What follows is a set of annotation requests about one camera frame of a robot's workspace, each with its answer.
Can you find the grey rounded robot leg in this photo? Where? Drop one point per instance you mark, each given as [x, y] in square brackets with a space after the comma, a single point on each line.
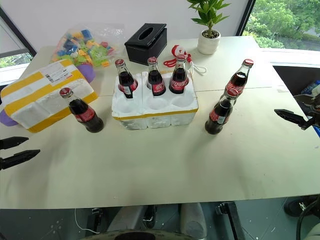
[127, 220]
[193, 220]

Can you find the clear bag of coloured blocks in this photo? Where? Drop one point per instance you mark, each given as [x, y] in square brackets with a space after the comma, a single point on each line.
[82, 47]

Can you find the green leafy plant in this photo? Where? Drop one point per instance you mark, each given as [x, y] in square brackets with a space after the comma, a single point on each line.
[208, 12]

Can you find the black leather tissue box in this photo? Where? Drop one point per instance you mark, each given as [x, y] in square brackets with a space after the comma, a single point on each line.
[147, 47]

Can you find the purple plastic tray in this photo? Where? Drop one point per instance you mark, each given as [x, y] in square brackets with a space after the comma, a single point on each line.
[87, 71]

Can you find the glass cola bottle red cap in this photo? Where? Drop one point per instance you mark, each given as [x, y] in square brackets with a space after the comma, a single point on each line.
[237, 83]
[217, 118]
[156, 86]
[178, 83]
[125, 81]
[88, 120]

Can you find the black rounded object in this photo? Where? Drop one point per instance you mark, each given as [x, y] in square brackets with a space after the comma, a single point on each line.
[293, 206]

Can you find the blue white plastic bottle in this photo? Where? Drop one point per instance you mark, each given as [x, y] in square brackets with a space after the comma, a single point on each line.
[308, 87]

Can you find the black metal table bracket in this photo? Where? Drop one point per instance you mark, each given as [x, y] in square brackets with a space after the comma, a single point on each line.
[97, 218]
[231, 220]

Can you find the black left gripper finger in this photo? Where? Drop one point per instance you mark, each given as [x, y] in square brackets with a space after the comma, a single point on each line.
[20, 158]
[13, 142]

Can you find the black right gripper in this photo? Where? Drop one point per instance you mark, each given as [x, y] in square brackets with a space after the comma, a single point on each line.
[312, 120]

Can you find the white ribbed plant pot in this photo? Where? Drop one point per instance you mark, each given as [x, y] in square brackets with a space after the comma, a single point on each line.
[208, 45]

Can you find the white foam lid yellow tape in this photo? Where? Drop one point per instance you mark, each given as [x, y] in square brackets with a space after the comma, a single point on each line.
[37, 100]

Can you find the white foam bottle tray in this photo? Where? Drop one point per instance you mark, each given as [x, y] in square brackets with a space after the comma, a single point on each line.
[160, 112]

